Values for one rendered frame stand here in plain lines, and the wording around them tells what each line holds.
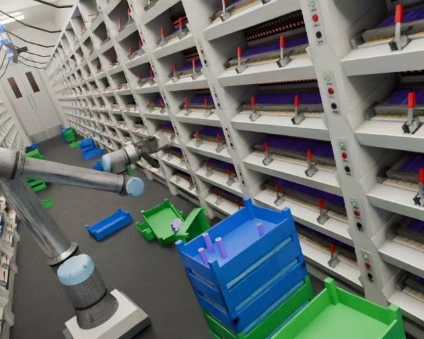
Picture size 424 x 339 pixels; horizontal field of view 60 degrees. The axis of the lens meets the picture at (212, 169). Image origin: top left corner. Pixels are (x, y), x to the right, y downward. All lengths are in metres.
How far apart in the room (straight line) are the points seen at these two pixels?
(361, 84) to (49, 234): 1.40
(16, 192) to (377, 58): 1.45
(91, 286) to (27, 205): 0.44
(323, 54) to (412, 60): 0.25
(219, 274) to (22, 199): 1.04
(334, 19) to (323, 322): 0.77
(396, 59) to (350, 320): 0.64
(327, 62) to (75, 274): 1.26
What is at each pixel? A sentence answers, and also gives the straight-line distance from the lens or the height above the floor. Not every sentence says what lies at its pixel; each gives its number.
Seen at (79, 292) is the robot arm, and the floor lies 0.29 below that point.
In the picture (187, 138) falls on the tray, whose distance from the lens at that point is 2.31.
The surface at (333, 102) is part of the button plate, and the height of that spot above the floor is 0.82.
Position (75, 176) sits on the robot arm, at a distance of 1.67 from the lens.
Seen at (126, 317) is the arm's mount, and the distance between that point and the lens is 1.74.
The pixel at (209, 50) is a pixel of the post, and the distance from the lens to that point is 1.61.
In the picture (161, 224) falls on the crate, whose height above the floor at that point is 0.07.
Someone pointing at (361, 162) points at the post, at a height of 0.64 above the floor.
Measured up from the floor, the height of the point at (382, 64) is 0.90.
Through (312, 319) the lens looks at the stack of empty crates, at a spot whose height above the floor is 0.33.
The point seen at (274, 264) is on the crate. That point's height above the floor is 0.43.
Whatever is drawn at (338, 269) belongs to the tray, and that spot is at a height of 0.15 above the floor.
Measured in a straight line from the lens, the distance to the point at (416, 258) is 1.20.
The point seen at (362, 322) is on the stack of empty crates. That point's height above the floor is 0.32.
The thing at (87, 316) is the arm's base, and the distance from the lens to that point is 1.78.
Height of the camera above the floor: 1.07
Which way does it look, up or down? 18 degrees down
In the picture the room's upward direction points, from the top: 19 degrees counter-clockwise
